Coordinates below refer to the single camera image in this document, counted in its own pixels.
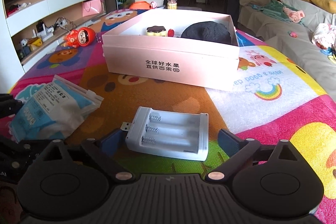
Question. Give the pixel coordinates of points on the grey sofa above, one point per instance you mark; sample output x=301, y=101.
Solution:
x=301, y=42

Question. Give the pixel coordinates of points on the green clothing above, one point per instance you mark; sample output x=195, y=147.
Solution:
x=273, y=9

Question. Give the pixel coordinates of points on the pink paper bag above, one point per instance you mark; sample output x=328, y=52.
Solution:
x=91, y=7

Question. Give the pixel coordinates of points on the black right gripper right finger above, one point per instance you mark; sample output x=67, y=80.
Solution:
x=240, y=152

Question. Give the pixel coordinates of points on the Hello Kitty camera keychain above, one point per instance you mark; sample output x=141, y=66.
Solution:
x=159, y=31

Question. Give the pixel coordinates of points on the red doll toy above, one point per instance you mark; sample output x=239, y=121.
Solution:
x=82, y=37

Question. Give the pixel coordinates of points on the white tv cabinet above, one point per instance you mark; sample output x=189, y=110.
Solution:
x=59, y=16

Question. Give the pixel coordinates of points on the black plush toy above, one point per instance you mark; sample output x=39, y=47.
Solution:
x=208, y=31

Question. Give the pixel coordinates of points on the blue tissue pack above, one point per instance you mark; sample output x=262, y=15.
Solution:
x=53, y=110

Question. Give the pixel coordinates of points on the white battery charger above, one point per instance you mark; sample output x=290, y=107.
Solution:
x=168, y=134

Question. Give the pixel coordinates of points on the pink cardboard box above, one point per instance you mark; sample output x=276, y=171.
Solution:
x=128, y=50

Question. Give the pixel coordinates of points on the colourful cartoon play mat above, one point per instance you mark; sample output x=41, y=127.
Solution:
x=272, y=99

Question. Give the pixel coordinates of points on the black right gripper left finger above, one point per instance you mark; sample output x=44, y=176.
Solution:
x=98, y=154

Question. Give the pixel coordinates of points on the orange round bucket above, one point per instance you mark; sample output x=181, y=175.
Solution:
x=143, y=5

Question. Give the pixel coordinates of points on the candy jar red lid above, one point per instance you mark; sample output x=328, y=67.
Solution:
x=172, y=4

